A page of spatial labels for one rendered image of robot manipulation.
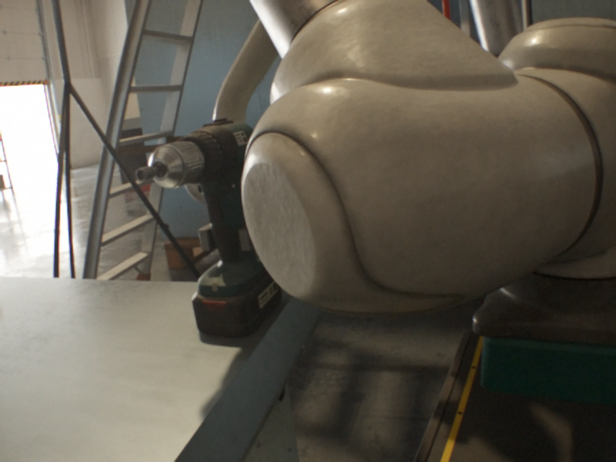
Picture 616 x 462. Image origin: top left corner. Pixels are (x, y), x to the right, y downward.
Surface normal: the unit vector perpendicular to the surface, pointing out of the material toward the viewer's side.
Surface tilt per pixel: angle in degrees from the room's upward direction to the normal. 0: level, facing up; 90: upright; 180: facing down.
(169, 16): 90
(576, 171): 81
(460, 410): 0
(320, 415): 0
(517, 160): 69
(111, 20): 90
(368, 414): 0
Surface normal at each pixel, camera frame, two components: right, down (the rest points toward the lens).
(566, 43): -0.40, -0.37
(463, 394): -0.11, -0.96
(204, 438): 0.85, -0.39
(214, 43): -0.32, 0.29
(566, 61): -0.55, 0.18
